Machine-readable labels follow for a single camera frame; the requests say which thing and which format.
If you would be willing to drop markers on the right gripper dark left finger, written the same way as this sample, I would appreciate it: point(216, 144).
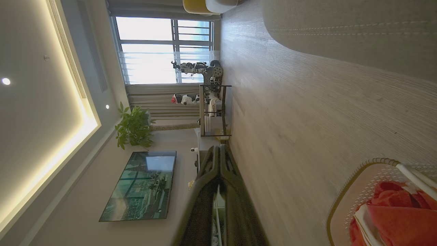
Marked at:
point(199, 205)

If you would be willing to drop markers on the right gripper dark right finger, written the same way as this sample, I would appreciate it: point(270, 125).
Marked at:
point(239, 212)

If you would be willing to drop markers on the red white garment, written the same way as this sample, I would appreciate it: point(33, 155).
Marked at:
point(389, 193)
point(403, 225)

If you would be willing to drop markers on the grey fabric sofa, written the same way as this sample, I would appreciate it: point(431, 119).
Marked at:
point(358, 30)

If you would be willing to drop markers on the white television cabinet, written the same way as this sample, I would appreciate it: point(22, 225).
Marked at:
point(205, 143)

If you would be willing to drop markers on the green leafy potted plant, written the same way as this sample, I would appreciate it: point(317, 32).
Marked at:
point(135, 128)

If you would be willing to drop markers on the small white humanoid robot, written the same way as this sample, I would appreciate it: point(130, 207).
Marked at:
point(186, 99)

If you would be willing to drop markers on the beige pleated curtain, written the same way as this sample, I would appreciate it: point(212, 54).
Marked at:
point(160, 102)

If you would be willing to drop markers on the white perforated laundry basket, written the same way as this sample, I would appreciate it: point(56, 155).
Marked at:
point(348, 194)

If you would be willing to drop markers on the small white security camera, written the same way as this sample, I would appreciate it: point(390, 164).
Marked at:
point(194, 150)

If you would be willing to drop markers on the wall-mounted flat television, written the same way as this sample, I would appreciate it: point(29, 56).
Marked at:
point(143, 188)

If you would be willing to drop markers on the metal frame shelf rack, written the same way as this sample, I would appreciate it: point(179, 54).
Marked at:
point(202, 112)

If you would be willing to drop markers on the large window with frame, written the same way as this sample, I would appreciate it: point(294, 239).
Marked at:
point(146, 30)

